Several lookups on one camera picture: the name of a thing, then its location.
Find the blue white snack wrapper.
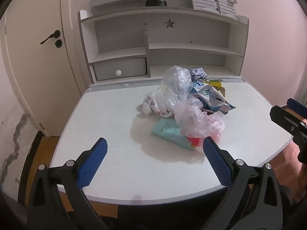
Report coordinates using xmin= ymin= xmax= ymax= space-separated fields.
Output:
xmin=189 ymin=81 xmax=237 ymax=115

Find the teal cardboard box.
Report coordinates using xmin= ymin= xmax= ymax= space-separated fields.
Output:
xmin=151 ymin=117 xmax=196 ymax=151

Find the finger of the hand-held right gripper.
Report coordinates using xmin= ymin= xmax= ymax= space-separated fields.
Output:
xmin=287 ymin=98 xmax=307 ymax=119
xmin=270 ymin=105 xmax=307 ymax=149

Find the patterned white face mask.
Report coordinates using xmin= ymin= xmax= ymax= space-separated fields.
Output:
xmin=141 ymin=93 xmax=176 ymax=118

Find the pinkish plastic bag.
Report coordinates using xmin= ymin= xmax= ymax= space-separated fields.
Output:
xmin=174 ymin=99 xmax=226 ymax=145

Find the clear plastic bag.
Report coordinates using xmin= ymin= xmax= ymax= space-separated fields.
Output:
xmin=156 ymin=65 xmax=204 ymax=115

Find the white drawer with knob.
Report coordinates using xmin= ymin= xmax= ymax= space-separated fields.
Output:
xmin=93 ymin=57 xmax=147 ymax=81

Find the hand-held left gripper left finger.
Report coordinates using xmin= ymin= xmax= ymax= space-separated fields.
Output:
xmin=27 ymin=137 xmax=108 ymax=230

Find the black door handle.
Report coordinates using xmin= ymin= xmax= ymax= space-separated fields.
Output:
xmin=40 ymin=30 xmax=61 ymax=45

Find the red wrapper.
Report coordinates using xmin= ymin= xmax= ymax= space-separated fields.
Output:
xmin=187 ymin=136 xmax=207 ymax=148

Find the white desk hutch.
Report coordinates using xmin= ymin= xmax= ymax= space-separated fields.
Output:
xmin=78 ymin=5 xmax=250 ymax=88

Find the yellow packet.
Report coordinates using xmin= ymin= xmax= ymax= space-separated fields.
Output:
xmin=204 ymin=79 xmax=227 ymax=97

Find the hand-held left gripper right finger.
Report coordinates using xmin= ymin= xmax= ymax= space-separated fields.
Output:
xmin=203 ymin=136 xmax=290 ymax=230

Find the white door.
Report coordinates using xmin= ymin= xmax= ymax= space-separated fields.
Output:
xmin=0 ymin=0 xmax=90 ymax=137

